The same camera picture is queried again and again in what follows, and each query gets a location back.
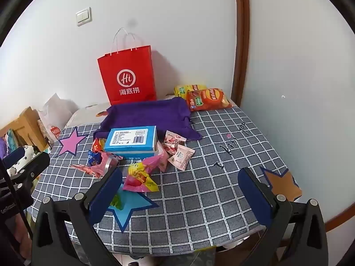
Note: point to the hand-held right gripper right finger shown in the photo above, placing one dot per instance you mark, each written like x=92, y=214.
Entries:
x=255, y=196

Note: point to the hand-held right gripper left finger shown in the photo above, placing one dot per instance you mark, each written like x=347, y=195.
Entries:
x=104, y=199

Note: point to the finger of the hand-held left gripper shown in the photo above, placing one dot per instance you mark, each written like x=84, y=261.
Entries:
x=30, y=166
x=12, y=155

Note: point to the green snack packet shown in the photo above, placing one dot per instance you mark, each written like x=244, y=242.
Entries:
x=118, y=201

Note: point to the pink clear wrap packet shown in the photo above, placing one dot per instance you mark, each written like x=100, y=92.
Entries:
x=94, y=169

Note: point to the yellow pink candy packet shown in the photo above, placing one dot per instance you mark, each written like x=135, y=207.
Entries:
x=138, y=178

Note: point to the small blue snack packet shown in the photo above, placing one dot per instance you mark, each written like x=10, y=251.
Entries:
x=93, y=158

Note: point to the pale pink snack packet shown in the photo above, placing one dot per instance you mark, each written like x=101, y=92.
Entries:
x=181, y=156

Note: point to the red white strawberry packet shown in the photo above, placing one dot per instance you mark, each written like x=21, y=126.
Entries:
x=173, y=139

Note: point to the purple fabric basket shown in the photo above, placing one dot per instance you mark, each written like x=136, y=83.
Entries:
x=144, y=113

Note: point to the white flower print cloth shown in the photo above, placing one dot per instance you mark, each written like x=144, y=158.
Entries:
x=26, y=153

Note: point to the brown cardboard box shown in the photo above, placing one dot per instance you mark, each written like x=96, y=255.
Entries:
x=25, y=124

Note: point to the grey checked star tablecloth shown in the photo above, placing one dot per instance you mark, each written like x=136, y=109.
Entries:
x=208, y=185

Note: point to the white plastic bag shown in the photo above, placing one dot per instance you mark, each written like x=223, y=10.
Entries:
x=55, y=108

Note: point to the blue cardboard box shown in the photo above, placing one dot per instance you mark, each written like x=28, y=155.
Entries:
x=130, y=137

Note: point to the brown wooden skirting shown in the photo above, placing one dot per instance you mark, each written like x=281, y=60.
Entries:
x=341, y=205

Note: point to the orange chip bag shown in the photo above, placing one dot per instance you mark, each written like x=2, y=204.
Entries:
x=208, y=99

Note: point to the yellow chip bag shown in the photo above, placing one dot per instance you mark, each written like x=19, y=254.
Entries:
x=183, y=90

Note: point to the red paper bag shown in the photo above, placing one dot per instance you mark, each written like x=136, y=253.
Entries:
x=127, y=72

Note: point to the white wall switch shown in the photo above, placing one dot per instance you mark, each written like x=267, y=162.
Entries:
x=83, y=16

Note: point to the brown wooden door frame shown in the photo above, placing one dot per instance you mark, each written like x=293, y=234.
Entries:
x=241, y=33

